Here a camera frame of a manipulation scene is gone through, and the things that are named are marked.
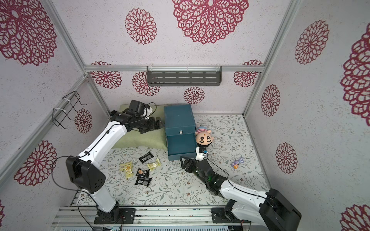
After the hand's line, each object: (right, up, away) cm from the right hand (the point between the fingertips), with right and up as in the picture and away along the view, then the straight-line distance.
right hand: (182, 158), depth 79 cm
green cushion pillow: (-17, +9, +13) cm, 24 cm away
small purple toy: (+33, -6, +10) cm, 35 cm away
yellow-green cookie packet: (-19, -7, +11) cm, 23 cm away
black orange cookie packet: (-23, -11, +8) cm, 27 cm away
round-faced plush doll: (+14, +10, +17) cm, 24 cm away
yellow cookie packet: (-34, -8, +9) cm, 36 cm away
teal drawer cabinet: (-1, +18, +5) cm, 19 cm away
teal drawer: (-1, +6, +12) cm, 14 cm away
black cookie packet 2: (-24, -14, +5) cm, 28 cm away
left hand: (-14, +17, +3) cm, 22 cm away
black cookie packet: (-24, -3, +15) cm, 28 cm away
